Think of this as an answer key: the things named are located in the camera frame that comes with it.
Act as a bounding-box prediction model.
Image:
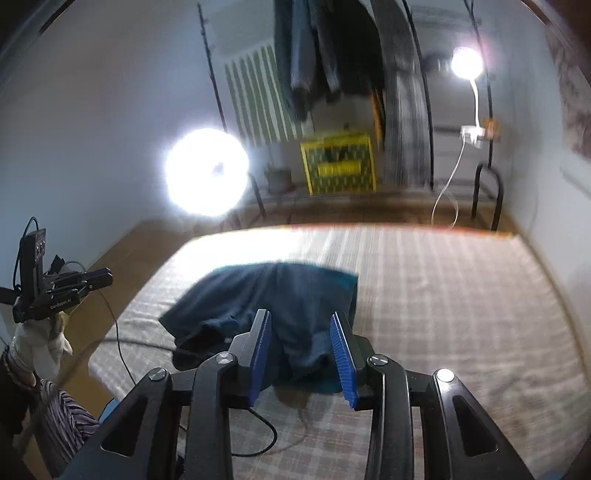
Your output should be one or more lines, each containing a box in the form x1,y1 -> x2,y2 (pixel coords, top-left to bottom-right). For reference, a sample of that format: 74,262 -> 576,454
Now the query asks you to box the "dark green hanging jacket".
273,1 -> 315,122

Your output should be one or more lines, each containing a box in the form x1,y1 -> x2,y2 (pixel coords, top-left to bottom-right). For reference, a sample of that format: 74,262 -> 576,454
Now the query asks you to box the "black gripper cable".
59,260 -> 280,458

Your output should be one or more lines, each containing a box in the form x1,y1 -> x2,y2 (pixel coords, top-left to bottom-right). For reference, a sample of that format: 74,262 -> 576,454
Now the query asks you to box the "black camera box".
13,216 -> 46,302

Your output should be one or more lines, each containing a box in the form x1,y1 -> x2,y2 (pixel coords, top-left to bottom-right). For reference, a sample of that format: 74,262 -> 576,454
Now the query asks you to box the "left black sleeved forearm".
1,347 -> 38,479

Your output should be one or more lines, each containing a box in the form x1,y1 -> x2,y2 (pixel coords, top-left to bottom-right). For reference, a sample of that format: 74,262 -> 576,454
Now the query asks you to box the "grey plaid hanging coat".
372,1 -> 430,188

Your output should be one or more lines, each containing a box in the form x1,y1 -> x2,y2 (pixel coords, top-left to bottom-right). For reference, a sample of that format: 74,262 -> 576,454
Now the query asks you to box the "teal plaid fleece jacket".
159,262 -> 359,394

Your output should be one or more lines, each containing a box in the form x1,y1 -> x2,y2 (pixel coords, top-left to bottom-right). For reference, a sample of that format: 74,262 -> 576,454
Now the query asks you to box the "left white gloved hand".
9,312 -> 73,380

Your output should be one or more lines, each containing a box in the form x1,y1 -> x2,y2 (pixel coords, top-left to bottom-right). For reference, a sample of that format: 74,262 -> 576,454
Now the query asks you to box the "black metal clothes rack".
197,0 -> 505,232

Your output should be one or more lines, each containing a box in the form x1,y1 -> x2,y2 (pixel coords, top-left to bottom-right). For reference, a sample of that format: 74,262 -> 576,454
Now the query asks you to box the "landscape painting scroll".
545,29 -> 591,160

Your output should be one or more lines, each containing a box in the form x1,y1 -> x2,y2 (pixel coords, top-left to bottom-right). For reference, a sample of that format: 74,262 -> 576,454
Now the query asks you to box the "black hanging coat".
328,0 -> 385,96

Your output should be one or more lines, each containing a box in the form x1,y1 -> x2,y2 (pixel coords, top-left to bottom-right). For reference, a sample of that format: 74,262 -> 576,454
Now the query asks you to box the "ring light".
163,128 -> 249,218

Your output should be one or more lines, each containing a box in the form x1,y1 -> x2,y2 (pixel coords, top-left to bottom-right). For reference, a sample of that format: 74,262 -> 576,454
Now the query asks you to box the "green striped wall hanging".
223,44 -> 311,147

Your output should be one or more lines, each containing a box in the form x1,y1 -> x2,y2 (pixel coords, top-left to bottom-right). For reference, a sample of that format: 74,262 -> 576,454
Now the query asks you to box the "clip-on lamp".
451,46 -> 485,148

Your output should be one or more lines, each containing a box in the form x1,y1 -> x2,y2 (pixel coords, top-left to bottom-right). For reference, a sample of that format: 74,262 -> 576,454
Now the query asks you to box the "blue denim hanging jacket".
290,1 -> 341,93

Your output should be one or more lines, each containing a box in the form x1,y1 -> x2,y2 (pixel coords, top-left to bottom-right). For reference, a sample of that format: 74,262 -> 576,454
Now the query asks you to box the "white lamp cable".
430,138 -> 469,229

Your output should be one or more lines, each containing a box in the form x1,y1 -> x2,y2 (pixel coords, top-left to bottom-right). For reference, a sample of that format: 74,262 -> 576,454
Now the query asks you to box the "striped trousers leg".
30,379 -> 100,479

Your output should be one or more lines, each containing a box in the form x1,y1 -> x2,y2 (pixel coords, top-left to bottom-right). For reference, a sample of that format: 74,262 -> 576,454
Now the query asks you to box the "plaid bed mattress cover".
88,224 -> 590,477

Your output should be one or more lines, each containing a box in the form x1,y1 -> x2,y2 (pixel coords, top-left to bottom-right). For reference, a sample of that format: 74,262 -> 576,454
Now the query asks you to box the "green yellow storage box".
301,132 -> 378,196

